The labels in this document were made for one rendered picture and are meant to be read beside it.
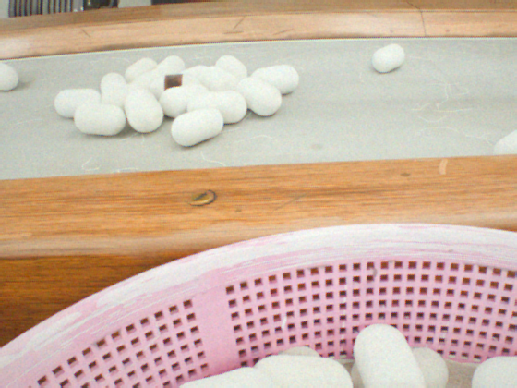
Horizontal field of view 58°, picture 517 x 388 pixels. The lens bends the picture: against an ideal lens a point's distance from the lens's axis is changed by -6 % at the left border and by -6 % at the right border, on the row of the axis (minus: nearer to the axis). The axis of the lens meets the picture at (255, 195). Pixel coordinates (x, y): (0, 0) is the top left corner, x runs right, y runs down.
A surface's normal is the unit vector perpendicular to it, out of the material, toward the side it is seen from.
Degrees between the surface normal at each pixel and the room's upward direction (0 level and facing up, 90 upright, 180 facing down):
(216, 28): 45
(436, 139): 0
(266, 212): 0
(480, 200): 0
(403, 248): 75
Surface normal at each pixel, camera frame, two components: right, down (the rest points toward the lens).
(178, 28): 0.00, -0.23
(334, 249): 0.13, 0.27
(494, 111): -0.04, -0.85
